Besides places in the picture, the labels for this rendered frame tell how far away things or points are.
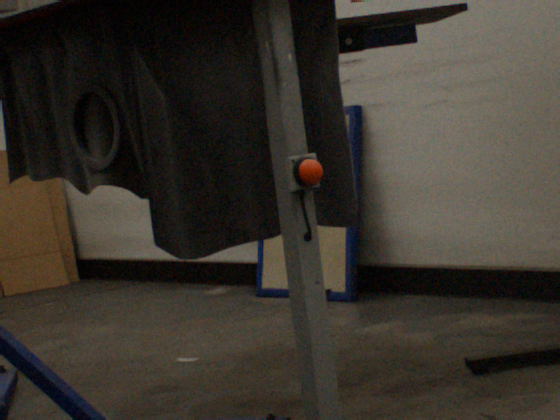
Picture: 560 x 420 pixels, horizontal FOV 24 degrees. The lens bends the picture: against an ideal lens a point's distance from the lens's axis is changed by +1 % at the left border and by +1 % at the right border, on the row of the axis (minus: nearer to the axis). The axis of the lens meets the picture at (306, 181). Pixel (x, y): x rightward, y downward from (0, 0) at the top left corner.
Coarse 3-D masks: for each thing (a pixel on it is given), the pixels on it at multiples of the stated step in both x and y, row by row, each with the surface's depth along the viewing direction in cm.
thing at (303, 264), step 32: (256, 0) 191; (256, 32) 192; (288, 32) 191; (288, 64) 191; (288, 96) 191; (288, 128) 191; (288, 160) 189; (288, 192) 191; (288, 224) 192; (288, 256) 193; (320, 256) 193; (288, 288) 194; (320, 288) 193; (320, 320) 193; (320, 352) 193; (320, 384) 192; (320, 416) 192
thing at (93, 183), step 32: (0, 32) 239; (32, 32) 229; (64, 32) 220; (96, 32) 213; (0, 64) 242; (32, 64) 231; (64, 64) 225; (96, 64) 214; (32, 96) 234; (64, 96) 225; (96, 96) 217; (32, 128) 238; (64, 128) 227; (96, 128) 218; (128, 128) 210; (32, 160) 239; (64, 160) 231; (96, 160) 218; (128, 160) 213
